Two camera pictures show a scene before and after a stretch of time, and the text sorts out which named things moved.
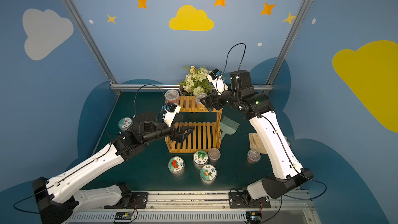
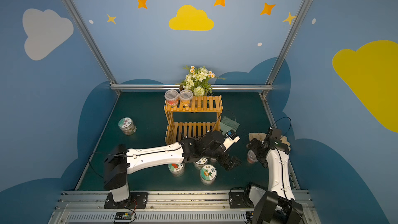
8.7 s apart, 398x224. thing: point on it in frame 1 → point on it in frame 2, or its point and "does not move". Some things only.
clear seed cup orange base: x=200 y=105 → x=186 y=96
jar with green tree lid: x=200 y=158 does not move
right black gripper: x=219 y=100 → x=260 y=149
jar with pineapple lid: x=208 y=174 does not move
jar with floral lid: x=125 y=123 does not move
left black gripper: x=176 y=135 → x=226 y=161
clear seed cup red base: x=172 y=96 does not move
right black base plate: x=237 y=200 does not move
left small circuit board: x=121 y=216 does not move
